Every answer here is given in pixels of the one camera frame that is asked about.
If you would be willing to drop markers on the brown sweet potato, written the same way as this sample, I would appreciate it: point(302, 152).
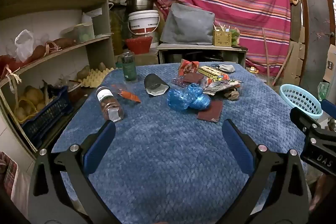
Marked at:
point(38, 52)
point(64, 43)

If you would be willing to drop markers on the yellow net bag of potatoes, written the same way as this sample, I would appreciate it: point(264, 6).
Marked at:
point(32, 95)

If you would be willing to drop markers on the white plastic bucket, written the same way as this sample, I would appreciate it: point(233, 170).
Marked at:
point(143, 20)

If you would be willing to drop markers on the yellow utensil holder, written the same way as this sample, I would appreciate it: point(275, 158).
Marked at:
point(221, 39)

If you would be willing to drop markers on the blue plastic bag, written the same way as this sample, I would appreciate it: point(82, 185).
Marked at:
point(183, 98)

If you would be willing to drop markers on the clear plastic container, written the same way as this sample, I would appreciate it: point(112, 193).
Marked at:
point(81, 32)

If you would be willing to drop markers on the low wooden side table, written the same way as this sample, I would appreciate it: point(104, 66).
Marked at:
point(199, 47)

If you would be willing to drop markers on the cardboard box with dark logo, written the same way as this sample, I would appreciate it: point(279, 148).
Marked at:
point(330, 64)

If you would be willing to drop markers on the purple blister pack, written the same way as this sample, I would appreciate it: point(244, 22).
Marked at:
point(178, 81)

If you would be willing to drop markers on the white plastic bag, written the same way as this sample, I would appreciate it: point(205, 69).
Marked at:
point(23, 43)

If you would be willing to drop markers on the green plastic bag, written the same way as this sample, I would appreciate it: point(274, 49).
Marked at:
point(323, 90)

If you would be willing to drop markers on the steel cooking pot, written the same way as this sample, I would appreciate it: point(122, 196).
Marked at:
point(139, 2)

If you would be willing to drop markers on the large yellow oil jug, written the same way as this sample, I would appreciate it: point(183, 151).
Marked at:
point(115, 29)

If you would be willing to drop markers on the green glass bottle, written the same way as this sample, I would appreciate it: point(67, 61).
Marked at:
point(129, 69)

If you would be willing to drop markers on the green leafy vegetables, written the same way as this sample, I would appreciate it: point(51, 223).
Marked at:
point(235, 36)

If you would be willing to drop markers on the flattened cardboard sheets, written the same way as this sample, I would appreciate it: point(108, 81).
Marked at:
point(294, 61)

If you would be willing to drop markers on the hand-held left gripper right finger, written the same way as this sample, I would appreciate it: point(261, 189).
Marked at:
point(237, 146)

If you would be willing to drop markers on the blue plastic crate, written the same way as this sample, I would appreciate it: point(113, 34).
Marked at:
point(47, 115)

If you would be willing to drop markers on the brown paper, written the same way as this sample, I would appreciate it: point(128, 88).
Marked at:
point(232, 95)

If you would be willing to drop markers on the light blue plastic basket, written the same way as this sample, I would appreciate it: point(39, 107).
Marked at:
point(286, 87)

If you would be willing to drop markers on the person's right forearm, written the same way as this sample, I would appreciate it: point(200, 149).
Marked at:
point(324, 187)

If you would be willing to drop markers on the silver and dark wrapper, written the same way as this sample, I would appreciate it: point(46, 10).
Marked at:
point(223, 85)

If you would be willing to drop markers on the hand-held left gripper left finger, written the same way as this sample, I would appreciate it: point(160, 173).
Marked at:
point(101, 146)

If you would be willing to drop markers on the brown framed door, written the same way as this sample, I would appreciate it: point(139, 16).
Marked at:
point(315, 16)

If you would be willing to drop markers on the brown jar with white label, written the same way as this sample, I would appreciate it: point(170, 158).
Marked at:
point(107, 103)

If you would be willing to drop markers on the yellow patterned box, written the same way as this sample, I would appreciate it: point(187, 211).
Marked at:
point(208, 71)

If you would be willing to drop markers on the plaid cloth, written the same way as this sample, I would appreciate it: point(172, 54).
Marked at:
point(8, 174)

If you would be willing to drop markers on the wooden shelf unit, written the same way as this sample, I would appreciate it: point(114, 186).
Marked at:
point(52, 2)

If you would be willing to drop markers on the orange packet with yellow print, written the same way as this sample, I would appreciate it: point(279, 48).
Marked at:
point(215, 79)

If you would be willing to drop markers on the pale tissue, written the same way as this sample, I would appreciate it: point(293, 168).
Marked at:
point(227, 68)

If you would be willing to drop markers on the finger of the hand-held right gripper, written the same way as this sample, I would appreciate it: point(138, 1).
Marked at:
point(328, 108)
point(302, 119)

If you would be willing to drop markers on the red snack packet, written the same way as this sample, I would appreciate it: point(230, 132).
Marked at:
point(187, 66)

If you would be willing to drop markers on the blue knitted blanket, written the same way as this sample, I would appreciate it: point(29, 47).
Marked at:
point(162, 161)

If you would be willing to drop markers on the orange plastic wrapper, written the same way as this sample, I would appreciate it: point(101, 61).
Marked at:
point(130, 96)

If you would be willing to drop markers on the yellow egg tray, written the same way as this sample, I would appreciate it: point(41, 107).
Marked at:
point(95, 78)

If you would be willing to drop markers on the large maroon scouring pad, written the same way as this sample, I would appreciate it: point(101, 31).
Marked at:
point(210, 111)

